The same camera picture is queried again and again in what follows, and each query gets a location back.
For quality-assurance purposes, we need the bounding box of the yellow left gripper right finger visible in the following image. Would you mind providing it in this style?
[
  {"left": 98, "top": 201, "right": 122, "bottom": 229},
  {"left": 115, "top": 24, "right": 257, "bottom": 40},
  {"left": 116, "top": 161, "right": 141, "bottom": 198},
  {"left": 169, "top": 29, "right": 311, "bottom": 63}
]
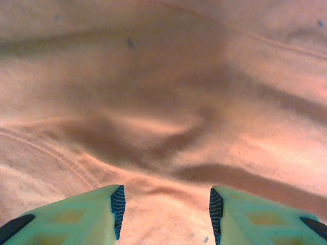
[{"left": 208, "top": 185, "right": 327, "bottom": 245}]

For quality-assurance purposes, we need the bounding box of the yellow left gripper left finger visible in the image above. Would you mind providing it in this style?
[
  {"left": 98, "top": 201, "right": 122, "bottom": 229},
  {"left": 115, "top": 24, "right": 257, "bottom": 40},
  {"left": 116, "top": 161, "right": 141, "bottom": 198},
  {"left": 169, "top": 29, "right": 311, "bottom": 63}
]
[{"left": 0, "top": 184, "right": 127, "bottom": 245}]

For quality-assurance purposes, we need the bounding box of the orange t-shirt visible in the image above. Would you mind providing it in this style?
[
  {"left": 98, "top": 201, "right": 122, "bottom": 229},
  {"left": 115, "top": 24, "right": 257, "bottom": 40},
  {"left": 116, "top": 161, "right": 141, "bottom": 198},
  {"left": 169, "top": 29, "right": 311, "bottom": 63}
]
[{"left": 0, "top": 0, "right": 327, "bottom": 245}]

